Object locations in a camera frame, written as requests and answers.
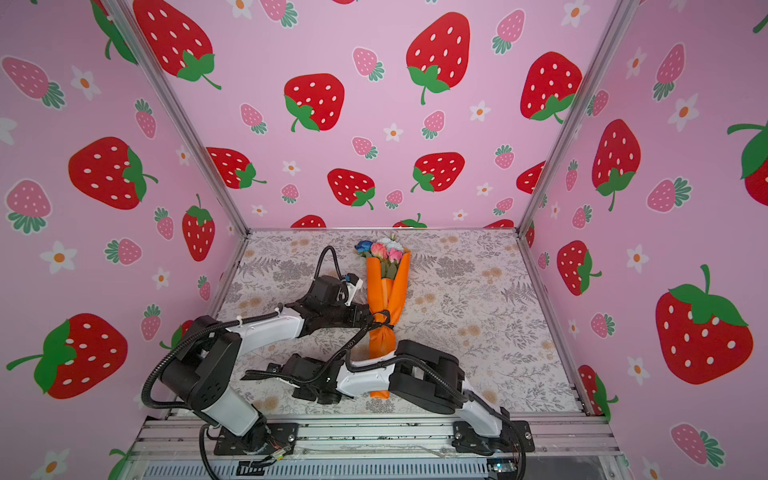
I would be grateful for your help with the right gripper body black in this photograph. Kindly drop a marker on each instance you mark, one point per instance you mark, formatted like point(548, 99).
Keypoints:
point(305, 393)

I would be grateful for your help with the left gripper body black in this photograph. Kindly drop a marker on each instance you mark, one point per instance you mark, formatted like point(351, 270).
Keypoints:
point(341, 313)

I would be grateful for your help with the orange wrapping paper sheet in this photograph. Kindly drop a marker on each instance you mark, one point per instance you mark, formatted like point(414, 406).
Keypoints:
point(386, 299)

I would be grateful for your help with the blue fake rose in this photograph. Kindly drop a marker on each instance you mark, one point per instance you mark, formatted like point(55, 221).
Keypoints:
point(363, 248)

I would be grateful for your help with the pink fake rose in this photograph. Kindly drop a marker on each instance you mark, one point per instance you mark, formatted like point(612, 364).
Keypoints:
point(379, 251)
point(394, 259)

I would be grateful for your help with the white fake rose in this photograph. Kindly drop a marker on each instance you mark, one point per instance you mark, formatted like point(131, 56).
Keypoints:
point(391, 243)

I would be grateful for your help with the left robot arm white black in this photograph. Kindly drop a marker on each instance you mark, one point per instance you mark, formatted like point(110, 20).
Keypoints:
point(195, 374)

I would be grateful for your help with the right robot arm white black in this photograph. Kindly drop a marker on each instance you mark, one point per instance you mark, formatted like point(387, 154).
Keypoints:
point(423, 376)

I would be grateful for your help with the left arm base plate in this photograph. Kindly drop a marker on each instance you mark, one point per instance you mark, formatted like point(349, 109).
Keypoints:
point(262, 440)

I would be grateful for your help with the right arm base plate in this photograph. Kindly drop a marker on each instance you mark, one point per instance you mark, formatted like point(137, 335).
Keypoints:
point(515, 437)

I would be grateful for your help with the left corner aluminium post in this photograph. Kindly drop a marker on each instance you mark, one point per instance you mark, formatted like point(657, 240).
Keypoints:
point(125, 22)

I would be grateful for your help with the corner aluminium post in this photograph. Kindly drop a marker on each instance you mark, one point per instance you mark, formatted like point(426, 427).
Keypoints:
point(616, 28)
point(125, 22)

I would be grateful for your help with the right corner aluminium post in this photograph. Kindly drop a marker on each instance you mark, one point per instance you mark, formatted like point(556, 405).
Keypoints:
point(616, 28)

